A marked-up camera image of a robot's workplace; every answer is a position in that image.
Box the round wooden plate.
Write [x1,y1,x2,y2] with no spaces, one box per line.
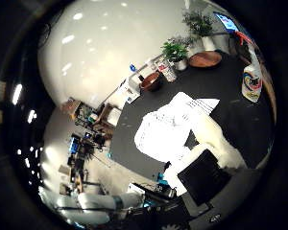
[187,50,223,69]

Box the blue capped bottle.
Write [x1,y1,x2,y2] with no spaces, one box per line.
[129,63,145,82]

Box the tall bushy plant white pot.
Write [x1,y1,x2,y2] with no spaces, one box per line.
[181,11,218,53]

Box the white box appliance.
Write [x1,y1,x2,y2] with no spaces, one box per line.
[116,78,142,105]

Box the dark wooden bowl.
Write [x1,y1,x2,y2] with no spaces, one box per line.
[139,71,164,93]

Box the white canister red print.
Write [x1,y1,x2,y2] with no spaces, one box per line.
[156,58,178,83]

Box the green leafy plant white pot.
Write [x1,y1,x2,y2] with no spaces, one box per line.
[160,39,190,72]

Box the small white carton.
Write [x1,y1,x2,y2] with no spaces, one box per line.
[106,107,123,127]

